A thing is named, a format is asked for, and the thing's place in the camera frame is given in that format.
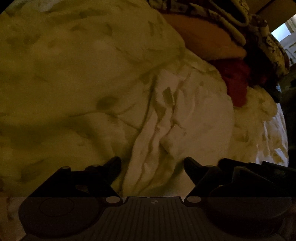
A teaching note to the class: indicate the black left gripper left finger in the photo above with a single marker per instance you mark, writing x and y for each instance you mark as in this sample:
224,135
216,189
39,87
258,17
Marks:
70,202

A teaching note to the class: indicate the patterned cream blanket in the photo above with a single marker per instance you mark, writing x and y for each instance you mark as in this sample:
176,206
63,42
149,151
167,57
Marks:
236,18

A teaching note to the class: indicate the dark red cloth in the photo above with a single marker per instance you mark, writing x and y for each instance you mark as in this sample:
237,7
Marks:
235,73

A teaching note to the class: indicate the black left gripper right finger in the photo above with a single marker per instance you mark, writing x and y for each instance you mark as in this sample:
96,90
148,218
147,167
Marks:
248,200

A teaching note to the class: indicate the white small garment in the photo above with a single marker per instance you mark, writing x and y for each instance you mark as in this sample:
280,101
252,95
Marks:
190,115

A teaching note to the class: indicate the floral cream bed sheet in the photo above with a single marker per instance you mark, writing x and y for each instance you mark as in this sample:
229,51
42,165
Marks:
77,79

